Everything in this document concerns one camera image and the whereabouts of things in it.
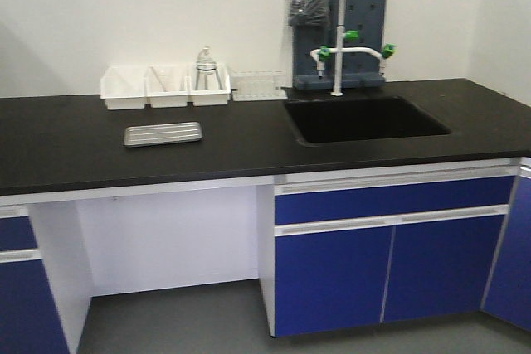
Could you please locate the black sink basin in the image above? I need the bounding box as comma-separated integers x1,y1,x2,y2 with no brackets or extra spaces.
285,97,451,144

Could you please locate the blue far-left cabinet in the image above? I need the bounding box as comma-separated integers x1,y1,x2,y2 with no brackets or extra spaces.
1,216,69,353

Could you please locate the white storage bin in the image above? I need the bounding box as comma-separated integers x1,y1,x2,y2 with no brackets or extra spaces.
186,64,231,106
100,65,147,110
145,64,188,108

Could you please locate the blue drawer front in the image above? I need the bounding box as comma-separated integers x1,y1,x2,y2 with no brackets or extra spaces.
275,176,514,225

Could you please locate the blue far-right cabinet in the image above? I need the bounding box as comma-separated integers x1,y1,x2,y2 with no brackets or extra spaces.
483,167,530,331

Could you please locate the white test tube rack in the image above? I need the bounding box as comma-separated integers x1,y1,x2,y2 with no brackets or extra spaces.
230,71,287,101

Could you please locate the white middle storage bin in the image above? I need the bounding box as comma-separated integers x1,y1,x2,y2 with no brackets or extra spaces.
145,64,188,108

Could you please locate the grey pegboard drying rack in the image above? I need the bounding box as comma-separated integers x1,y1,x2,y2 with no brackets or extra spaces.
288,0,394,90

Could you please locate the silver metal tray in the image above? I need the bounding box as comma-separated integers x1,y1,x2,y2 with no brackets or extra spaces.
123,122,203,148

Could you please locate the white gooseneck lab faucet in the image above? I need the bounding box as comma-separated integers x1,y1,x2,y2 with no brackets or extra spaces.
310,0,395,97

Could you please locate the blue left cabinet door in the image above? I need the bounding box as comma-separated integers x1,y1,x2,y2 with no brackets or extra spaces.
273,227,392,337

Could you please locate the white right storage bin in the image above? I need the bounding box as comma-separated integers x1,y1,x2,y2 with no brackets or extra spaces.
186,64,231,106

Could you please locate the blue cabinet door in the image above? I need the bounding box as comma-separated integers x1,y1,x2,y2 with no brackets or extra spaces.
383,216,504,322
273,227,392,337

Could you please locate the blue right cabinet door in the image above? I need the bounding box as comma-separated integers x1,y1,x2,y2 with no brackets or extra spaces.
383,216,504,322

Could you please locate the black wire tripod stand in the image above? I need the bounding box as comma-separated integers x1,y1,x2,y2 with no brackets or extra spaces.
194,68,222,91

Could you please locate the white left storage bin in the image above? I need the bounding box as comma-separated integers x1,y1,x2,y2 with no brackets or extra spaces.
100,65,147,110

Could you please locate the round-bottom glass flask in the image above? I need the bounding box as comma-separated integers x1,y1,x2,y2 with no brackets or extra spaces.
196,46,217,72

